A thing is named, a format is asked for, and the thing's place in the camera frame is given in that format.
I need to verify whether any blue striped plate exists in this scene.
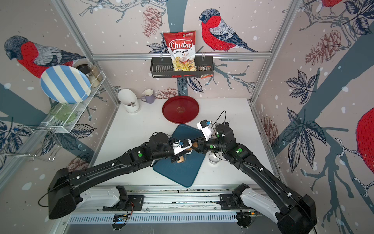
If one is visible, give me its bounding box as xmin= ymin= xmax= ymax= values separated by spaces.
xmin=41 ymin=65 xmax=91 ymax=104

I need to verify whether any spice jar dark lid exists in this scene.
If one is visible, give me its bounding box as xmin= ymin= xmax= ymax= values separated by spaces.
xmin=76 ymin=64 xmax=92 ymax=77

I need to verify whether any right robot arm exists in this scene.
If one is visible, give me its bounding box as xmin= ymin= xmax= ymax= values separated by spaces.
xmin=192 ymin=120 xmax=317 ymax=234

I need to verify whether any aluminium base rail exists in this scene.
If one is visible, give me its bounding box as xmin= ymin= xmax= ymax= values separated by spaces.
xmin=58 ymin=184 xmax=304 ymax=226

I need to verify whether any green glass cup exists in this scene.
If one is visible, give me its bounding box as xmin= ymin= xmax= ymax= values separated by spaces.
xmin=49 ymin=103 xmax=76 ymax=123

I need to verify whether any red round tray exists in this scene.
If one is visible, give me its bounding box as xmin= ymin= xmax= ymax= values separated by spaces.
xmin=162 ymin=96 xmax=200 ymax=124

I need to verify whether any purple mug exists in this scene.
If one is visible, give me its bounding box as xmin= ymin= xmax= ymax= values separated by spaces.
xmin=141 ymin=89 xmax=155 ymax=104

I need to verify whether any teal cutting board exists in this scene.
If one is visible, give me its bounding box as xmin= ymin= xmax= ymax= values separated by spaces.
xmin=153 ymin=124 xmax=205 ymax=188

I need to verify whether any white cutlery holder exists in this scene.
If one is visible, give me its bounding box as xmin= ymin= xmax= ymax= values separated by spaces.
xmin=117 ymin=89 xmax=141 ymax=114

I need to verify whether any black wire wall basket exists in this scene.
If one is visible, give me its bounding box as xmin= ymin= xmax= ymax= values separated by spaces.
xmin=150 ymin=56 xmax=214 ymax=78

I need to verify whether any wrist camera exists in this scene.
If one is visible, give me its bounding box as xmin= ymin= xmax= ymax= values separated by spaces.
xmin=197 ymin=120 xmax=212 ymax=141
xmin=171 ymin=139 xmax=192 ymax=156

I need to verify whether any clear wire wall shelf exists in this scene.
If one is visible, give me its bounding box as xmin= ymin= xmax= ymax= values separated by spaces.
xmin=31 ymin=66 xmax=106 ymax=133

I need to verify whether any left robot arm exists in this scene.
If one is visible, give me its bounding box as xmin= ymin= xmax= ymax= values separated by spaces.
xmin=47 ymin=132 xmax=197 ymax=219

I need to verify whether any Chuba cassava chips bag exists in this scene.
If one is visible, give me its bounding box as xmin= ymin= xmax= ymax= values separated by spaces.
xmin=164 ymin=31 xmax=197 ymax=72

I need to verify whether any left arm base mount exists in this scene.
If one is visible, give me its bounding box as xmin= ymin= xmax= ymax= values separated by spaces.
xmin=102 ymin=186 xmax=145 ymax=212

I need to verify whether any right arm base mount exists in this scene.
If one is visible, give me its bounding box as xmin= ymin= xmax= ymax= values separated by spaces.
xmin=216 ymin=184 xmax=254 ymax=210

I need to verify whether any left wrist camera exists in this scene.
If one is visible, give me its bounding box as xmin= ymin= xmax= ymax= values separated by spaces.
xmin=171 ymin=139 xmax=192 ymax=156

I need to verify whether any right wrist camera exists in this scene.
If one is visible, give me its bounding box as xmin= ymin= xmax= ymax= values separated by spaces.
xmin=197 ymin=120 xmax=212 ymax=141

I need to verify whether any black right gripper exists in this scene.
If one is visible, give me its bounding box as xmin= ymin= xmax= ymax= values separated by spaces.
xmin=188 ymin=135 xmax=227 ymax=156

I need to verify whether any wooden dough roller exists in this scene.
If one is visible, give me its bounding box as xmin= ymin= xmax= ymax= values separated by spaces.
xmin=177 ymin=154 xmax=188 ymax=163

